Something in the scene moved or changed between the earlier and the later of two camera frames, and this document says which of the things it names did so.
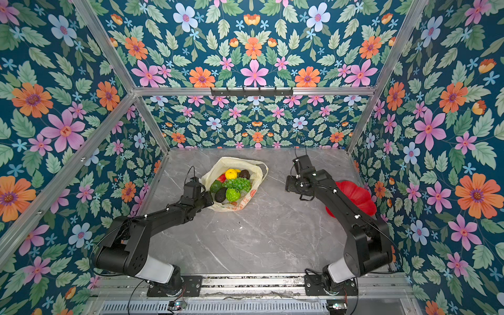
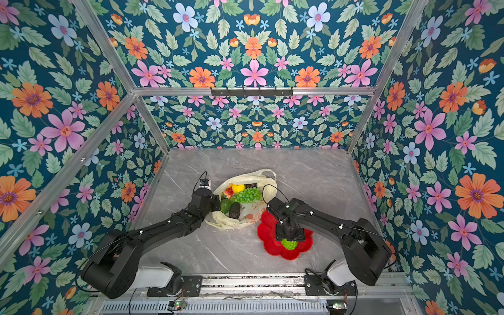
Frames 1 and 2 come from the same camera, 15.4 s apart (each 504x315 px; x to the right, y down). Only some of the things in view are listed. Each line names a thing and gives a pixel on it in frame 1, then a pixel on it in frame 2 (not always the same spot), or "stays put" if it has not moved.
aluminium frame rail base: (259, 295) stays put
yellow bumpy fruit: (231, 174) to (237, 188)
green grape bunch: (240, 183) to (249, 195)
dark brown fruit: (245, 173) to (249, 186)
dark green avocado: (215, 186) to (225, 205)
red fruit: (222, 178) to (228, 192)
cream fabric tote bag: (257, 171) to (266, 180)
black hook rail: (252, 92) stays put
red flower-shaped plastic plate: (360, 195) to (266, 230)
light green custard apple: (232, 195) to (289, 244)
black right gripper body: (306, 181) to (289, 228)
